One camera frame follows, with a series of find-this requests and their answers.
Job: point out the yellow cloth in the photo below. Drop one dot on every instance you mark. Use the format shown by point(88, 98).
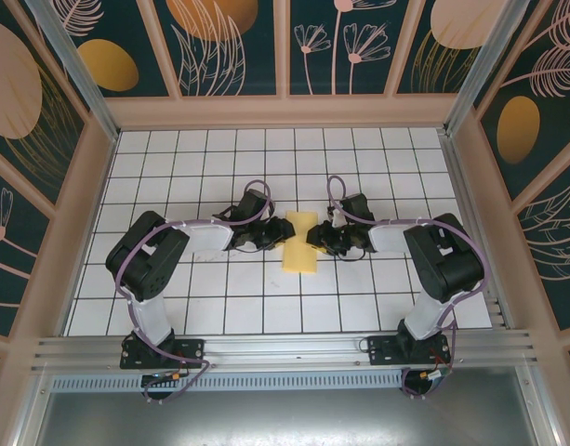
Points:
point(298, 261)

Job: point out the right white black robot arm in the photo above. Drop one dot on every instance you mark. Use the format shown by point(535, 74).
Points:
point(447, 260)

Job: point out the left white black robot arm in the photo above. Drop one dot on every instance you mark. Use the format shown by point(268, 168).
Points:
point(149, 260)

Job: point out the grey metal sheet panel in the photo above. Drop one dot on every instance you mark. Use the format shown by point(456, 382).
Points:
point(284, 420)

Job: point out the aluminium mounting rail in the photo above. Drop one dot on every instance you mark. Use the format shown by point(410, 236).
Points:
point(284, 346)

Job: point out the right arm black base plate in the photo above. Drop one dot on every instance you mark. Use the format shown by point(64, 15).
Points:
point(382, 350)

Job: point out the aluminium side rail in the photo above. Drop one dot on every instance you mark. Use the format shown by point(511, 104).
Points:
point(475, 223)

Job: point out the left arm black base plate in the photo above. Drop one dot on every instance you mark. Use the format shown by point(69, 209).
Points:
point(191, 349)

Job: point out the aluminium frame post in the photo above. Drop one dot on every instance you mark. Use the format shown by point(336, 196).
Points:
point(484, 56)
point(75, 60)

